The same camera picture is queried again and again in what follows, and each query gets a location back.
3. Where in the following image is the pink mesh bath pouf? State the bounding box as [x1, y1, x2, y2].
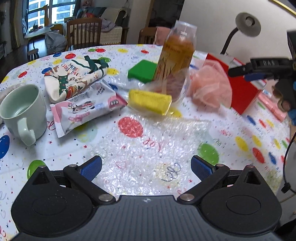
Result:
[187, 59, 232, 109]

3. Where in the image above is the clear bubble wrap sheet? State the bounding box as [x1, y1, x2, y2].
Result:
[91, 114, 211, 198]

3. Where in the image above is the yellow sponge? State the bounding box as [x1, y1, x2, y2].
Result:
[128, 89, 172, 115]

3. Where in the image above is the green sponge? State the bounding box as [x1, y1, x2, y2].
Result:
[127, 60, 157, 84]

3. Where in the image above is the Christmas print fabric bag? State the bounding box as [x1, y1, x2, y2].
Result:
[44, 56, 109, 103]

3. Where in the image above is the hand in blue glove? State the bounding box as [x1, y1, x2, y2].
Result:
[273, 79, 295, 126]

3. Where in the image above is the red cardboard box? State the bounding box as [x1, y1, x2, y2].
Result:
[205, 53, 263, 115]

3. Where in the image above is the pink plastic packet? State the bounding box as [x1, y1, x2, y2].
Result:
[258, 92, 287, 122]

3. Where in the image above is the grey desk lamp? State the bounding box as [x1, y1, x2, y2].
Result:
[220, 12, 261, 55]

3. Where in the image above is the orange drink plastic bottle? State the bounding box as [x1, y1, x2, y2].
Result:
[153, 21, 197, 102]

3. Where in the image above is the pink white snack packet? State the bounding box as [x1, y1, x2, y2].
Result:
[50, 79, 127, 138]

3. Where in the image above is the balloon print tablecloth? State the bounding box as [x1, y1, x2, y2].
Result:
[1, 45, 290, 240]

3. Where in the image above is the clear plastic bag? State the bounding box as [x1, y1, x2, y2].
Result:
[107, 68, 191, 105]

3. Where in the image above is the pink towel on chair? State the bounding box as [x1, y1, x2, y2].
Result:
[153, 27, 171, 46]

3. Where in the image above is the pale green ceramic mug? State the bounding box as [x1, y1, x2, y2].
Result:
[1, 84, 47, 146]

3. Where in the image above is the wooden chair with towel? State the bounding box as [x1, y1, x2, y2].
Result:
[138, 27, 157, 45]

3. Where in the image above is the sofa with cushions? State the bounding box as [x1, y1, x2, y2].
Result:
[74, 6, 129, 45]

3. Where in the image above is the grey bag on floor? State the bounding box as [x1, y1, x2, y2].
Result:
[45, 31, 67, 55]

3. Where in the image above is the dark wooden dining chair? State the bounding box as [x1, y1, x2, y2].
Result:
[66, 18, 102, 51]

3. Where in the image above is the small white side table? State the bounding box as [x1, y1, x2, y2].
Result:
[24, 25, 54, 51]

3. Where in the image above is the gold framed wall picture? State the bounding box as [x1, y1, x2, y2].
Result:
[269, 0, 296, 16]

